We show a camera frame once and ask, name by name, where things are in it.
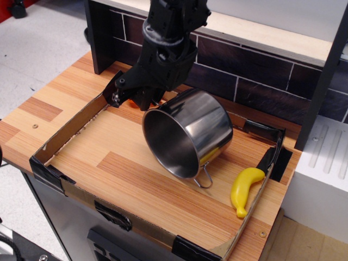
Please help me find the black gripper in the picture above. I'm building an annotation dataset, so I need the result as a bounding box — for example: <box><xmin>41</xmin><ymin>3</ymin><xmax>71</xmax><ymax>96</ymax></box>
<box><xmin>110</xmin><ymin>38</ymin><xmax>197</xmax><ymax>111</ymax></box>

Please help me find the stainless steel pot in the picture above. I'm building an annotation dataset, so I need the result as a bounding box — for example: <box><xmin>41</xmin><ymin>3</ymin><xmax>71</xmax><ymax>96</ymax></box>
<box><xmin>142</xmin><ymin>89</ymin><xmax>233</xmax><ymax>189</ymax></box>

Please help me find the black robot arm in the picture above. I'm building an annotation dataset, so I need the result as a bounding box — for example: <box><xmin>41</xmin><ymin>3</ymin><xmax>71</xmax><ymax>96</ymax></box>
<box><xmin>108</xmin><ymin>1</ymin><xmax>211</xmax><ymax>111</ymax></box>

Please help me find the cardboard fence with black tape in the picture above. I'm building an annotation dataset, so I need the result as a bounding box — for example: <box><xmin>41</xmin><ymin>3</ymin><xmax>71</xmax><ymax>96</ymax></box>
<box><xmin>29</xmin><ymin>85</ymin><xmax>291</xmax><ymax>260</ymax></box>

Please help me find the orange toy carrot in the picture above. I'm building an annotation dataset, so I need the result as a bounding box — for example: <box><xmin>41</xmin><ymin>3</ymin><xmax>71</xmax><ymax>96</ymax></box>
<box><xmin>129</xmin><ymin>100</ymin><xmax>138</xmax><ymax>108</ymax></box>

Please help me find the black chair caster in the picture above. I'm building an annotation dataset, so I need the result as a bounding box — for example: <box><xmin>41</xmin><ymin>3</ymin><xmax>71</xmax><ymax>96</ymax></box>
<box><xmin>8</xmin><ymin>0</ymin><xmax>27</xmax><ymax>19</ymax></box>

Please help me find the yellow toy banana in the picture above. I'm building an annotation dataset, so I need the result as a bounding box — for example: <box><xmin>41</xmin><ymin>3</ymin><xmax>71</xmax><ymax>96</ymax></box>
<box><xmin>230</xmin><ymin>167</ymin><xmax>265</xmax><ymax>218</ymax></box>

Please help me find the black oven control panel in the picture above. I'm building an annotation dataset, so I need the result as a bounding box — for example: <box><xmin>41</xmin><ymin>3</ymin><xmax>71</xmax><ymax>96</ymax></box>
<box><xmin>87</xmin><ymin>229</ymin><xmax>177</xmax><ymax>260</ymax></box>

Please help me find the dark brick backsplash shelf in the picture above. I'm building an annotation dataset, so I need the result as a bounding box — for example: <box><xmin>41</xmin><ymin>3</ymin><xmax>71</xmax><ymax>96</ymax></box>
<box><xmin>85</xmin><ymin>1</ymin><xmax>344</xmax><ymax>149</ymax></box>

